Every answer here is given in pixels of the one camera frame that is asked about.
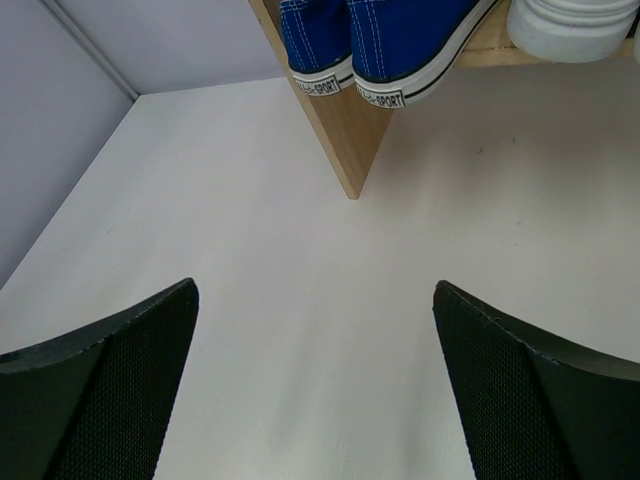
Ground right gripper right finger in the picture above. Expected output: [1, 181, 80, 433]
[433, 281, 639, 479]

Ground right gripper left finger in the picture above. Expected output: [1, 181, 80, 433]
[1, 278, 199, 479]

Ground white low sneaker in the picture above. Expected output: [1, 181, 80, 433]
[506, 0, 639, 63]

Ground blue canvas sneaker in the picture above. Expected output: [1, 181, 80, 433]
[347, 0, 498, 109]
[279, 0, 354, 97]

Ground left corner aluminium profile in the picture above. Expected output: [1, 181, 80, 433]
[39, 0, 140, 102]

